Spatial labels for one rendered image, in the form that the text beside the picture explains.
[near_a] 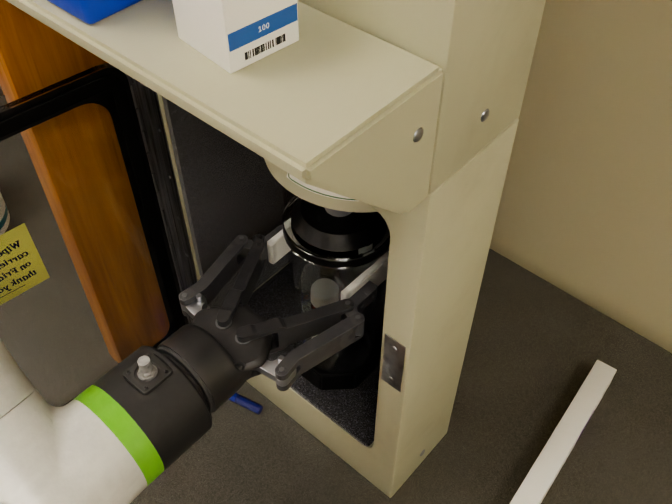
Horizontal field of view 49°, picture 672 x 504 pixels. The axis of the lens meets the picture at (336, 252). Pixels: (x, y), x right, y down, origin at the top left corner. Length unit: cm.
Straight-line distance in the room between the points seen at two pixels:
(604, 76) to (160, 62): 59
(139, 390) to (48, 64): 30
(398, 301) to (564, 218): 50
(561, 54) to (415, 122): 52
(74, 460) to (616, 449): 63
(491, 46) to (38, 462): 41
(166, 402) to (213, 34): 30
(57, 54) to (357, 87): 37
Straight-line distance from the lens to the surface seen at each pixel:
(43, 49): 70
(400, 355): 63
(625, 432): 98
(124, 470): 60
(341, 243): 67
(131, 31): 47
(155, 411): 60
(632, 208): 99
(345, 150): 37
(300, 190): 62
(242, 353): 65
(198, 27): 43
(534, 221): 108
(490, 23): 45
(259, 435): 91
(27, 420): 58
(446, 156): 48
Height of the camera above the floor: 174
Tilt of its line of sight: 48 degrees down
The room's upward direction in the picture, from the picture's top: straight up
